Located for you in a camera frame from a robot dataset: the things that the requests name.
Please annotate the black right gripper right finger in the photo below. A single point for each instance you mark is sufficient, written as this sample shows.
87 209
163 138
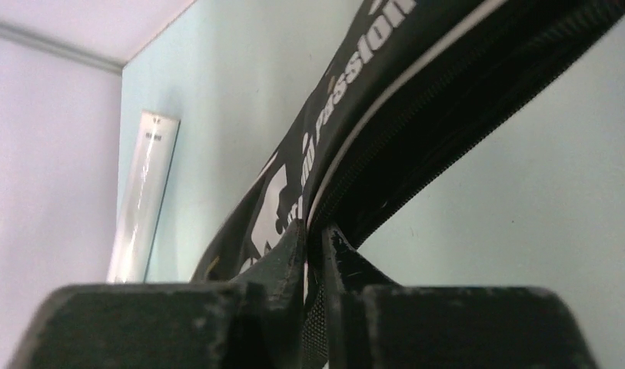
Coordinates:
373 322

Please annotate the white shuttlecock tube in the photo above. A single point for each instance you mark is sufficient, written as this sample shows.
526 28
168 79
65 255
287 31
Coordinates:
142 198

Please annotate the black racket bag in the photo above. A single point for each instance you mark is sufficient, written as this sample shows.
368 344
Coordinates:
414 86

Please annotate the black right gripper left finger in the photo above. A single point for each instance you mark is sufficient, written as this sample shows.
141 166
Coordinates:
255 320

